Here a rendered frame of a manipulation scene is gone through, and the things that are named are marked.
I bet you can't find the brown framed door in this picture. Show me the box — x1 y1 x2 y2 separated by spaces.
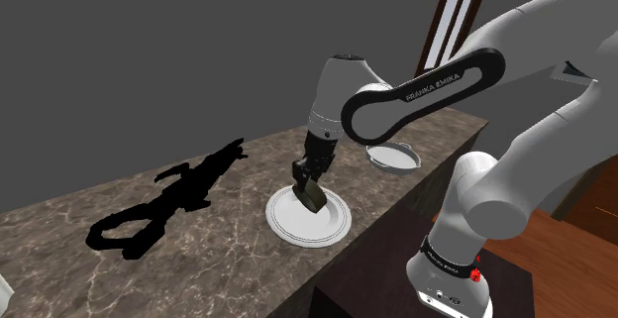
414 0 494 79

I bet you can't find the dark olive rounded object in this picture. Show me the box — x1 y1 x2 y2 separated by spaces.
293 178 329 215

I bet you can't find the grey dish with handles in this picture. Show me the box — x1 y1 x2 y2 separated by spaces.
364 141 423 176

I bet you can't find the white object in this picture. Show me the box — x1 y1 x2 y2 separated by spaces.
0 272 15 311

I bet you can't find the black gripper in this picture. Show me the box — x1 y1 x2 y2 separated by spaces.
291 130 339 196

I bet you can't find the white round plate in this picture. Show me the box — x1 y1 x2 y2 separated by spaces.
264 184 354 250

